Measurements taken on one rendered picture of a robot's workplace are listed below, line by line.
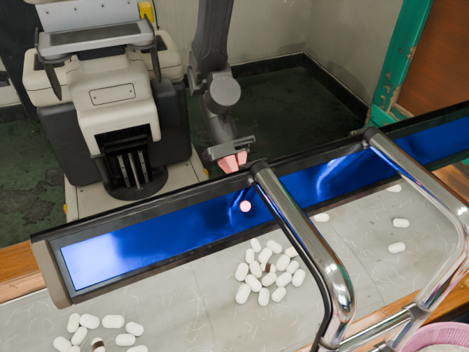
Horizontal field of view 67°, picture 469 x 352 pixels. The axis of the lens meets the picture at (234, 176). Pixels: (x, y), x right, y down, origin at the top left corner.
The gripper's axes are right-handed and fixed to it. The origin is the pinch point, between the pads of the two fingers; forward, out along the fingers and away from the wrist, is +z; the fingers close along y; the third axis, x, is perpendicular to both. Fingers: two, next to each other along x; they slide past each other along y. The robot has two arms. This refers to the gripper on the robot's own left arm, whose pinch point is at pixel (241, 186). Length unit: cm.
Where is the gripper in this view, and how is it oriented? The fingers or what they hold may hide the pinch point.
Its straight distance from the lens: 71.4
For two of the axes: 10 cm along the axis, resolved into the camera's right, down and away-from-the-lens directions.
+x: -2.6, 1.2, 9.6
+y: 9.2, -2.9, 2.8
